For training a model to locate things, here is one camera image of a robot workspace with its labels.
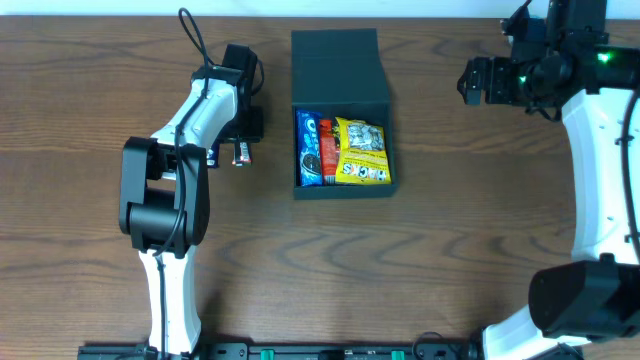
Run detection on red snack bag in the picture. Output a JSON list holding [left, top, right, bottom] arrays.
[[319, 119, 340, 186]]

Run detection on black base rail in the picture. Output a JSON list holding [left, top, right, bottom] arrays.
[[77, 342, 483, 360]]

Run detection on green chocolate bar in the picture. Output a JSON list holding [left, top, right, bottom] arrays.
[[232, 141, 252, 167]]

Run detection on blue Oreo cookie pack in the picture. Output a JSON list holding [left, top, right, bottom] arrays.
[[296, 109, 323, 187]]

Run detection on yellow candy bag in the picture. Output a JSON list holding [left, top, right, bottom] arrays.
[[335, 117, 392, 186]]

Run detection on dark green box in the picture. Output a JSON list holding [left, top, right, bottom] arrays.
[[291, 29, 397, 200]]

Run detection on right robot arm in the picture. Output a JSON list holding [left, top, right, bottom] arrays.
[[457, 44, 639, 359]]

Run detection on purple Dairy Milk bar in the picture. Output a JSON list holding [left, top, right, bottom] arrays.
[[207, 142, 220, 169]]

